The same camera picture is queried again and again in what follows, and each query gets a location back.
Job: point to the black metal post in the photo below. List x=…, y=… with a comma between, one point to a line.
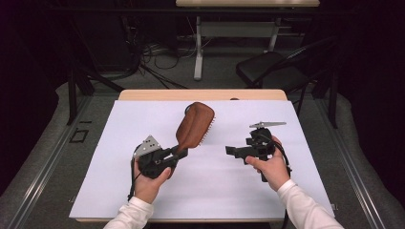
x=332, y=105

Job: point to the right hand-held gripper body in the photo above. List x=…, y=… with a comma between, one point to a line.
x=261, y=143

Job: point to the black folding chair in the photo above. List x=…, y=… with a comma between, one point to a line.
x=267, y=68

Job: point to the black horizontal metal bar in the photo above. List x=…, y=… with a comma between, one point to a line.
x=127, y=11

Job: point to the white table mat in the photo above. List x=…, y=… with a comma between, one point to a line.
x=223, y=191

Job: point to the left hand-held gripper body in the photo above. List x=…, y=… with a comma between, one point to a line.
x=154, y=160

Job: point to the person's right hand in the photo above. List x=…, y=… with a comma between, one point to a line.
x=275, y=173

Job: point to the wooden hairbrush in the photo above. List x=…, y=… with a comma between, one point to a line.
x=194, y=124

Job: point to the black metal stand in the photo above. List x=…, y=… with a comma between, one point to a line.
x=72, y=95

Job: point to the white desk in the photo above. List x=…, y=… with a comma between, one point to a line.
x=198, y=63

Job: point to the person's left hand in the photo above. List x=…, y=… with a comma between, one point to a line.
x=146, y=187

